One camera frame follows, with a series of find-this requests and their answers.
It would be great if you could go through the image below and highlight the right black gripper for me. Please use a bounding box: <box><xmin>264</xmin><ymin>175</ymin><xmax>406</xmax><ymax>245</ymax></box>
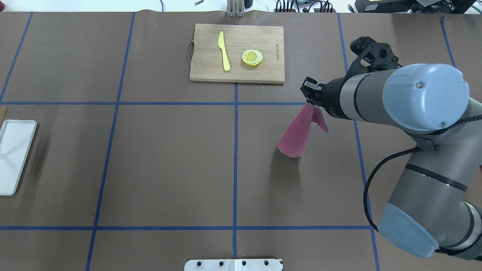
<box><xmin>300</xmin><ymin>77</ymin><xmax>345</xmax><ymax>117</ymax></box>

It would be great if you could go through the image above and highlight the pink wiping cloth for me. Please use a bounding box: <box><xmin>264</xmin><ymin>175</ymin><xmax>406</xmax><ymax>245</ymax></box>
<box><xmin>278</xmin><ymin>103</ymin><xmax>329</xmax><ymax>158</ymax></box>

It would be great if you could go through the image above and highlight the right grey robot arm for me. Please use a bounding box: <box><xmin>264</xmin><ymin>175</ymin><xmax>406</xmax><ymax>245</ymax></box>
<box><xmin>300</xmin><ymin>64</ymin><xmax>481</xmax><ymax>260</ymax></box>

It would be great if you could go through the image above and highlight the yellow lemon slice toy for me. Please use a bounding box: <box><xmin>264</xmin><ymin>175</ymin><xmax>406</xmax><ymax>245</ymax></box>
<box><xmin>241</xmin><ymin>49</ymin><xmax>263</xmax><ymax>66</ymax></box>

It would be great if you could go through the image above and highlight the bamboo cutting board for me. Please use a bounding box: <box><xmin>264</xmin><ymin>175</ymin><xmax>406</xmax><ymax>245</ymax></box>
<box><xmin>189</xmin><ymin>23</ymin><xmax>285</xmax><ymax>84</ymax></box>

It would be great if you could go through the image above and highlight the yellow plastic knife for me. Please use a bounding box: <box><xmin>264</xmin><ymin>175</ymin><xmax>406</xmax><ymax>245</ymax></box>
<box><xmin>217</xmin><ymin>31</ymin><xmax>231</xmax><ymax>72</ymax></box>

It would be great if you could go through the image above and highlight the white rectangular tray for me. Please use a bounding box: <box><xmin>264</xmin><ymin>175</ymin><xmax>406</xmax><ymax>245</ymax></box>
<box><xmin>0</xmin><ymin>119</ymin><xmax>37</xmax><ymax>196</ymax></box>

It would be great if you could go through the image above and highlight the lower wooden stick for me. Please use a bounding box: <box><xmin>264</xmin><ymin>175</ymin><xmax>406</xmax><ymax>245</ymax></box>
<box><xmin>0</xmin><ymin>106</ymin><xmax>7</xmax><ymax>123</ymax></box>

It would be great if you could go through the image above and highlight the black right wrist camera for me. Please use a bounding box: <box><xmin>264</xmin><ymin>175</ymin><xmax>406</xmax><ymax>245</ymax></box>
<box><xmin>345</xmin><ymin>37</ymin><xmax>403</xmax><ymax>79</ymax></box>

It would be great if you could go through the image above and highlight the aluminium frame post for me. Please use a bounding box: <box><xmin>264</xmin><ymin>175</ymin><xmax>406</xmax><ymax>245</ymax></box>
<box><xmin>227</xmin><ymin>0</ymin><xmax>246</xmax><ymax>18</ymax></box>

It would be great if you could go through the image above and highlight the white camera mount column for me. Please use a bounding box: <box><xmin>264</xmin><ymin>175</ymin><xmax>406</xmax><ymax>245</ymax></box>
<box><xmin>184</xmin><ymin>258</ymin><xmax>284</xmax><ymax>271</ymax></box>

